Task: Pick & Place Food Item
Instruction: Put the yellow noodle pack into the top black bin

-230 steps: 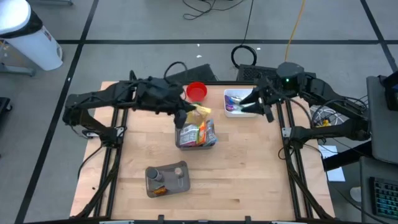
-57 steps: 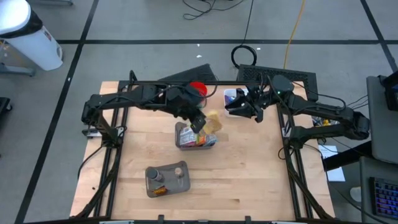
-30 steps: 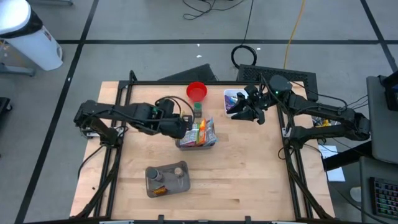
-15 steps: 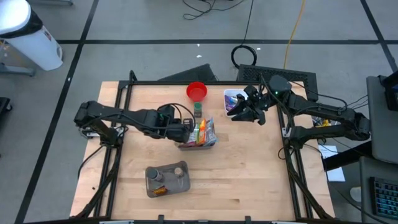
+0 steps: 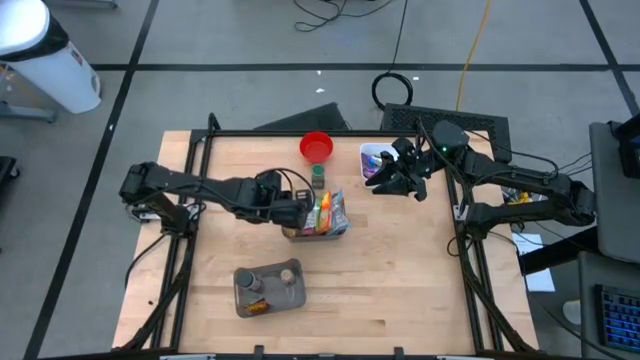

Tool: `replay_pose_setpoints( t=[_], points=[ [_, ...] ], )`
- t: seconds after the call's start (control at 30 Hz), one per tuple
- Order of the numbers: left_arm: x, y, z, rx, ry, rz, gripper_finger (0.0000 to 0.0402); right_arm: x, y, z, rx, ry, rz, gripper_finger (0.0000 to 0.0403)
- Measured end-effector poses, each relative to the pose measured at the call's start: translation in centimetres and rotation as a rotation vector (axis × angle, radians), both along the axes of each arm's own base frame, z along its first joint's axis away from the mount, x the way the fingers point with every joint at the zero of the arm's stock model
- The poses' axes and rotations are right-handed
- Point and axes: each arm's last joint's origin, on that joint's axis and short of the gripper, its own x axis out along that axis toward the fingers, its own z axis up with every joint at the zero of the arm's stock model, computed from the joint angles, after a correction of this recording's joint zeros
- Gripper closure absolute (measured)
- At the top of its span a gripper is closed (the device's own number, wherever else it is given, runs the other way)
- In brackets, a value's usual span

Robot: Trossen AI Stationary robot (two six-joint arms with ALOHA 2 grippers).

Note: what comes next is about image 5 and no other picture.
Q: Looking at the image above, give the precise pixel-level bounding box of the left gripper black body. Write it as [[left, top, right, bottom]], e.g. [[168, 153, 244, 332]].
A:
[[255, 172, 312, 231]]

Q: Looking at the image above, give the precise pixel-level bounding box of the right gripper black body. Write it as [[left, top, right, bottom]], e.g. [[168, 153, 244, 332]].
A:
[[392, 137, 434, 182]]

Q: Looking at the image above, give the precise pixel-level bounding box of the white plastic bin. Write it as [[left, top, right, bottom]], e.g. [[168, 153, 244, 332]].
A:
[[358, 142, 401, 190]]

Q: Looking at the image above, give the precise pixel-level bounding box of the green-edged colourful ramen packet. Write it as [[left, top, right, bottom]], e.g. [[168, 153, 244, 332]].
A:
[[302, 197, 322, 236]]

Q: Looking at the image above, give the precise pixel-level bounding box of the orange white ramen packet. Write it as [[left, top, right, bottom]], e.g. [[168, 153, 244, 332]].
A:
[[318, 190, 334, 234]]

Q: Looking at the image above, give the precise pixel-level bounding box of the green-lidded glass spice jar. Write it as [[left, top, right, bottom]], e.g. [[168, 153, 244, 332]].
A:
[[310, 163, 327, 191]]

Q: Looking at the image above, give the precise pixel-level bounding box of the blue white chip bag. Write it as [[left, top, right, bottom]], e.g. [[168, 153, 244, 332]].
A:
[[329, 188, 351, 236]]

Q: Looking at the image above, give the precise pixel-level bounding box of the purple-labelled spice bottle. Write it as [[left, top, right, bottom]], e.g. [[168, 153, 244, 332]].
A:
[[235, 269, 264, 294]]

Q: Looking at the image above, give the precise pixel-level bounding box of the large grey translucent bin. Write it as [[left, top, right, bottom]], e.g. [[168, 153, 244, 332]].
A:
[[233, 258, 308, 319]]

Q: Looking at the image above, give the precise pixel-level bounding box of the small grey translucent bin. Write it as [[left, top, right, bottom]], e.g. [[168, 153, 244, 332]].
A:
[[280, 197, 349, 244]]

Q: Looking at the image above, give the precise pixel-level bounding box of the red plastic bowl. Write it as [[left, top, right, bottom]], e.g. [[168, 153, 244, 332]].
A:
[[298, 131, 335, 165]]

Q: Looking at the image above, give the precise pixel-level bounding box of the black angled panel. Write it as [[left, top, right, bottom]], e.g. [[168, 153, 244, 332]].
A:
[[253, 102, 351, 132]]

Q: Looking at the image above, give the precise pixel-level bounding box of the black desk leg bar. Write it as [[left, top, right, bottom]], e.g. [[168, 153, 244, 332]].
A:
[[518, 225, 601, 277]]

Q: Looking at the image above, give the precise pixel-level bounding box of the white paper sheet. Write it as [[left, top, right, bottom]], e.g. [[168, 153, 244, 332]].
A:
[[510, 232, 556, 294]]

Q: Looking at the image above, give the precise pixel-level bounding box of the grey desk surface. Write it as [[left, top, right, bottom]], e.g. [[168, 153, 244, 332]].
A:
[[589, 121, 640, 265]]

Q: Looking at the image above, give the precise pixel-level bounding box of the grey round floor object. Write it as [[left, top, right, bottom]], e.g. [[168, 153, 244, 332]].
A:
[[562, 299, 584, 326]]

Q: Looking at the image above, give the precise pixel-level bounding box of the black desktop device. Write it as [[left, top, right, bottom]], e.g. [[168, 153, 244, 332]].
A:
[[607, 113, 640, 180]]

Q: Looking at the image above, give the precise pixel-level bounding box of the grey desk with keyboard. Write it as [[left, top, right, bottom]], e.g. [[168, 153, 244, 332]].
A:
[[578, 251, 640, 360]]

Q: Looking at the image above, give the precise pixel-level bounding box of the white trash can black liner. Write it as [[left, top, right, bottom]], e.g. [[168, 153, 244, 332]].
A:
[[0, 0, 103, 115]]

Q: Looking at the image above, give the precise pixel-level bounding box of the backlit computer keyboard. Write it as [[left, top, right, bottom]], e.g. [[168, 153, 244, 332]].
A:
[[594, 283, 640, 354]]

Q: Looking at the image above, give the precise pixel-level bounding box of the grey metal stand leg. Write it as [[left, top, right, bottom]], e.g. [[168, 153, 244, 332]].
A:
[[43, 0, 120, 10], [0, 99, 57, 125]]

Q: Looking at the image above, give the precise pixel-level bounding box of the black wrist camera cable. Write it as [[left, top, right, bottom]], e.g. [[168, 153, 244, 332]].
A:
[[257, 167, 317, 211]]

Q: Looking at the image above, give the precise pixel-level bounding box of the black cable with coil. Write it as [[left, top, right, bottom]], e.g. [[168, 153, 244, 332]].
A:
[[370, 0, 415, 111]]

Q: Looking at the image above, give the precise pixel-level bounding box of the yellow hanging cable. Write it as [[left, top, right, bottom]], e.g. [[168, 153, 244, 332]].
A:
[[455, 0, 494, 110]]

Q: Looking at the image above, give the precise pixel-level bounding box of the tangled black floor cable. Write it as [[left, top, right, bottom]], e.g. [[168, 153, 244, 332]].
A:
[[293, 0, 401, 33]]

